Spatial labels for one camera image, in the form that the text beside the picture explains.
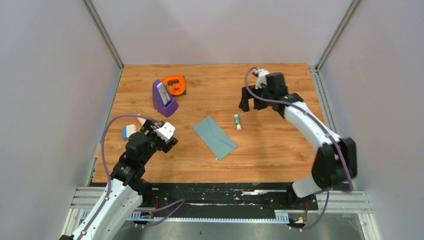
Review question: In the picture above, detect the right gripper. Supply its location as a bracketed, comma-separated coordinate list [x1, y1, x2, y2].
[239, 84, 274, 112]

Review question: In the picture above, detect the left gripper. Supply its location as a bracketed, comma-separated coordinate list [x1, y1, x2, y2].
[140, 117, 177, 165]

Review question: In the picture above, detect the white green glue stick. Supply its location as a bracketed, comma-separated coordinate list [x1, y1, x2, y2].
[234, 114, 242, 130]

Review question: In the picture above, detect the grey-green envelope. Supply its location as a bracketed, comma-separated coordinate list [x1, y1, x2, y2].
[192, 116, 238, 160]

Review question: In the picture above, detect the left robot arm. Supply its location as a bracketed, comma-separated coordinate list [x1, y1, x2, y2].
[60, 118, 178, 240]

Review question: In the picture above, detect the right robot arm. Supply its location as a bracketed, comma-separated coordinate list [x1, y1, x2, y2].
[239, 67, 358, 209]

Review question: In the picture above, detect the pink toy microphone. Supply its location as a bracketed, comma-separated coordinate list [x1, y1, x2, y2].
[137, 114, 147, 126]

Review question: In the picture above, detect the white blue toy brick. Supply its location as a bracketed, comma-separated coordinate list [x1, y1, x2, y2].
[122, 124, 138, 141]

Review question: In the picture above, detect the purple stand with device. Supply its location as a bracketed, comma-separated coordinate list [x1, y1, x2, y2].
[152, 79, 179, 118]

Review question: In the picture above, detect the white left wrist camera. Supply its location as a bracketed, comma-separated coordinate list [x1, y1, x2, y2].
[154, 122, 176, 143]

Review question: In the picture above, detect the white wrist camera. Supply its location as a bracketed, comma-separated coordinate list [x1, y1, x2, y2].
[154, 122, 176, 143]
[253, 68, 270, 89]

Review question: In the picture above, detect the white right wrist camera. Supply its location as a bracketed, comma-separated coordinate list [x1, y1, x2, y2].
[253, 68, 270, 89]

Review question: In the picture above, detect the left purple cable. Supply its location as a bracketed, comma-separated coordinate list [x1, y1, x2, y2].
[74, 113, 186, 240]

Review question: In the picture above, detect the aluminium frame rail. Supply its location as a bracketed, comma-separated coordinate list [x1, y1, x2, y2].
[61, 186, 380, 240]

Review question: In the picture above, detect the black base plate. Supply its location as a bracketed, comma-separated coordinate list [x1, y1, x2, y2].
[139, 182, 319, 220]

